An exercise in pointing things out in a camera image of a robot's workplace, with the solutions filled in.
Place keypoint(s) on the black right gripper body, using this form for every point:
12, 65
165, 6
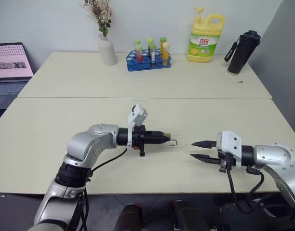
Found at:
226, 161

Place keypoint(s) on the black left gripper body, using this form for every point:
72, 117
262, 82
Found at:
139, 137

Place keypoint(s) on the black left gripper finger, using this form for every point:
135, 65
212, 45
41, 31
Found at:
156, 141
156, 133

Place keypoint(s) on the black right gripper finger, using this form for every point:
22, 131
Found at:
207, 159
206, 144

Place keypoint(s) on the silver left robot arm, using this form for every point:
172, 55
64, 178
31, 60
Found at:
82, 146

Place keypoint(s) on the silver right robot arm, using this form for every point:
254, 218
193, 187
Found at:
272, 154

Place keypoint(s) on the blue test tube rack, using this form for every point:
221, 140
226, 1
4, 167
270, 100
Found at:
147, 65

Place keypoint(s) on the green-capped tube dark liquid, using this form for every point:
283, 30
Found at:
152, 54

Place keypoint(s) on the cream-capped tube yellow liquid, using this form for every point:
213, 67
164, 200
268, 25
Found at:
165, 54

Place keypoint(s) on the dark rounded shape red trim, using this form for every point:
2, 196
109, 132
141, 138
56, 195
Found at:
128, 217

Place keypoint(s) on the green-capped tube red liquid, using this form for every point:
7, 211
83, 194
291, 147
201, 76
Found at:
139, 54

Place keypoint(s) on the green-capped tube orange liquid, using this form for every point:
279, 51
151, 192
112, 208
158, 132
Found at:
162, 44

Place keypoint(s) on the white ceramic vase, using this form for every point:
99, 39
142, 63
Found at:
107, 51

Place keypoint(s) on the green-capped clear tube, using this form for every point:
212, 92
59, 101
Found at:
150, 41

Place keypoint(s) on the green-capped empty tube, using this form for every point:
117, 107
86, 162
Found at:
137, 42

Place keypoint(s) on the yellow detergent pump bottle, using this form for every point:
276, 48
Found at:
203, 45

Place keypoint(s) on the dried flower bunch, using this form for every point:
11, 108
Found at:
100, 13

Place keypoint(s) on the black flat device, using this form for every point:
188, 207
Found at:
0, 114

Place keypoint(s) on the grey open laptop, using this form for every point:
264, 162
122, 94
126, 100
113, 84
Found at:
10, 62

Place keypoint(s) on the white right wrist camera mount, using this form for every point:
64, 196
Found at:
230, 144

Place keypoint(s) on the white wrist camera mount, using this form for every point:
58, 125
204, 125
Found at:
138, 114
230, 144

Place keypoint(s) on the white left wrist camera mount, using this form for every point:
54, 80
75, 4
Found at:
138, 114

